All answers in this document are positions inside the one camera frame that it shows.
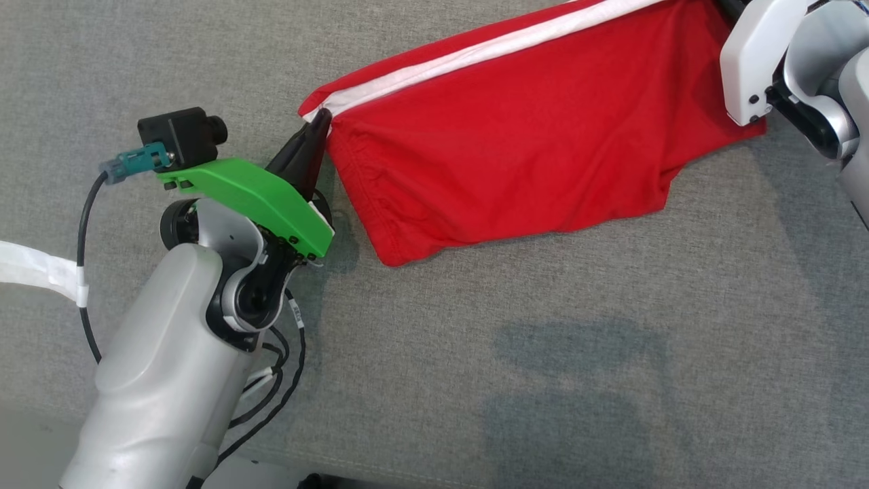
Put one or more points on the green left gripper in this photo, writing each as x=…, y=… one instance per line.
x=258, y=197

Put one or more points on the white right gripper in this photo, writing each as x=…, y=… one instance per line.
x=753, y=61

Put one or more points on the red shorts with white trim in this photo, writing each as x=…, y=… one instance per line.
x=516, y=142

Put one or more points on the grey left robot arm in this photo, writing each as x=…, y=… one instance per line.
x=170, y=353

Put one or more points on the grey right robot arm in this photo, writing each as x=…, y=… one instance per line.
x=828, y=75

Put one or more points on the white tape strip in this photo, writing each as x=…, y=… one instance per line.
x=41, y=268

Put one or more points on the grey fabric sofa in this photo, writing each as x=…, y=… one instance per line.
x=543, y=373

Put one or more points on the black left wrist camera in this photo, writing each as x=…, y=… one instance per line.
x=180, y=136

